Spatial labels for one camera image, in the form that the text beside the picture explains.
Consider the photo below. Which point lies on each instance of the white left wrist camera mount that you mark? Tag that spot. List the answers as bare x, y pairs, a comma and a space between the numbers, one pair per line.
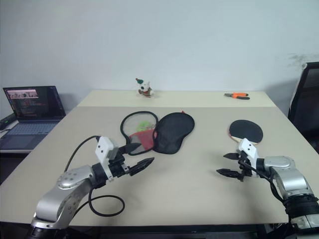
103, 148

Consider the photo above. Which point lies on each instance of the black and red paddle case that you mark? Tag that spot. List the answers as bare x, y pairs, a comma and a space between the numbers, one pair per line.
174, 134

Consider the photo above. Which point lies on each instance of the green plush toy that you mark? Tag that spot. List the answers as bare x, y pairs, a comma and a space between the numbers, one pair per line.
142, 125

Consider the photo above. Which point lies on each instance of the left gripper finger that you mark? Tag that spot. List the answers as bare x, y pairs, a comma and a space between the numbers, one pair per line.
142, 165
132, 147

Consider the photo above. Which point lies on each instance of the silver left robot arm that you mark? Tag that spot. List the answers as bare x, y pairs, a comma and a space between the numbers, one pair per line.
67, 184

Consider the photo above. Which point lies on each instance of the open laptop computer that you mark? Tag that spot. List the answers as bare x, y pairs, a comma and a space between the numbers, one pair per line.
32, 102

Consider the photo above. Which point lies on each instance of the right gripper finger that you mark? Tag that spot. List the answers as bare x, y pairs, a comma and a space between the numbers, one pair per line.
231, 156
228, 172

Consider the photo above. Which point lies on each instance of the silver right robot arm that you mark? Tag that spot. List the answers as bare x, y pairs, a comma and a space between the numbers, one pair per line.
294, 184

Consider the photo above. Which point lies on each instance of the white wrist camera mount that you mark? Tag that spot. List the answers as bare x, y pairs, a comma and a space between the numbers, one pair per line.
248, 147
103, 148

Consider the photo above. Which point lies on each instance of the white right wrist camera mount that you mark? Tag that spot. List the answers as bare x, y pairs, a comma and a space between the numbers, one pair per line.
248, 147

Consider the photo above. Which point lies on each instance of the black electronic device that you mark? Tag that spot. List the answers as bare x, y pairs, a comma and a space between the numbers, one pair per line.
7, 120

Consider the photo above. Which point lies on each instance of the black office chair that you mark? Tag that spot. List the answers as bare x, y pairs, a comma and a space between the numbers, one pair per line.
306, 104

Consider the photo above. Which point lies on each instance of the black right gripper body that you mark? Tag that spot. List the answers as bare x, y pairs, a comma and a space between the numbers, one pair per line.
243, 172

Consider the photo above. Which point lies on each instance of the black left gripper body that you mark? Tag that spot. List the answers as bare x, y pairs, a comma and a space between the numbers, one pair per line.
118, 169

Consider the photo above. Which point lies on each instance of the black table tennis paddle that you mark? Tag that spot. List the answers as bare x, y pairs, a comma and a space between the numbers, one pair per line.
245, 129

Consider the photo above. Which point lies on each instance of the white plush dog toy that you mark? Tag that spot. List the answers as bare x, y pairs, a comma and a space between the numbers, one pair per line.
144, 88

